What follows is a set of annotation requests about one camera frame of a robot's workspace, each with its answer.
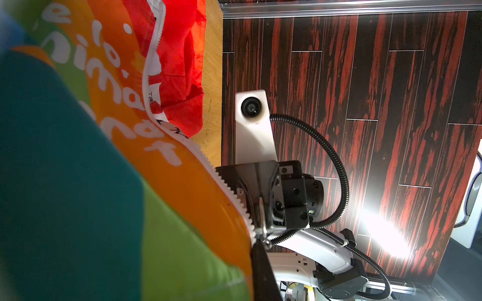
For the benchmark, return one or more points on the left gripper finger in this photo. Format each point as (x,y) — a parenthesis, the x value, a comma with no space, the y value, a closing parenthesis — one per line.
(264,282)

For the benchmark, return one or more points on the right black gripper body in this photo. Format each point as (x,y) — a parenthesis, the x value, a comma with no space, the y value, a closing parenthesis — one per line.
(279,198)

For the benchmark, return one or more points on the white orange kids jacket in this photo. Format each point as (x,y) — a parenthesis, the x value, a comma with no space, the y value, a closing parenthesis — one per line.
(104,196)

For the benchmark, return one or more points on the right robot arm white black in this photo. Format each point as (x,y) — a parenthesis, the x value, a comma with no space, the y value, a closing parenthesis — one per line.
(316,260)

